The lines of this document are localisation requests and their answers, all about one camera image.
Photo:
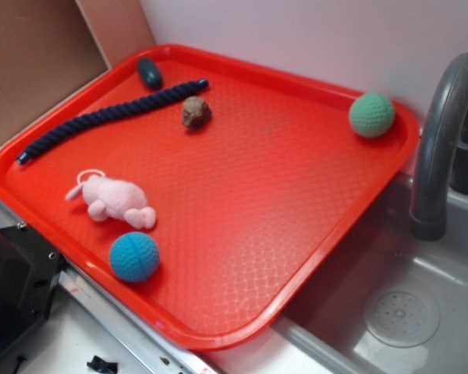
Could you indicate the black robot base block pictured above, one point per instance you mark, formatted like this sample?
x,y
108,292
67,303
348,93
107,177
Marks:
x,y
29,272

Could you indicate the red plastic tray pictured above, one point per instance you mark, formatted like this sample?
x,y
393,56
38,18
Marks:
x,y
248,206

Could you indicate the brown rock lump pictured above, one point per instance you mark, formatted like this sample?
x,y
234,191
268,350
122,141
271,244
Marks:
x,y
196,113

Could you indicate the blue dimpled ball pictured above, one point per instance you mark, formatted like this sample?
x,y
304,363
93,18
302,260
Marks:
x,y
134,257

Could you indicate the pink plush toy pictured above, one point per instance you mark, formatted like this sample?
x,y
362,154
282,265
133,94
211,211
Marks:
x,y
113,198

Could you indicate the dark teal oval object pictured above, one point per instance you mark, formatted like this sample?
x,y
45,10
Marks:
x,y
149,73

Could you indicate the green dimpled ball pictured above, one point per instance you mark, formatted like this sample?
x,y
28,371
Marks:
x,y
371,115

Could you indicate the grey plastic sink basin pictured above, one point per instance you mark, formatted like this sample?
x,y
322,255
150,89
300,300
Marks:
x,y
325,317

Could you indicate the round sink drain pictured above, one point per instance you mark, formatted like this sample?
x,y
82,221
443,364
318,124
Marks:
x,y
401,317

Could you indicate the grey curved faucet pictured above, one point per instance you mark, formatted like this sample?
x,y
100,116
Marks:
x,y
442,159

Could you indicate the black plastic scrap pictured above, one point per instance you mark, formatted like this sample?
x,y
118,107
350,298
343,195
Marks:
x,y
101,366

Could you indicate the brown cardboard panel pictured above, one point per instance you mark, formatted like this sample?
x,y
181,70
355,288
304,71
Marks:
x,y
50,49

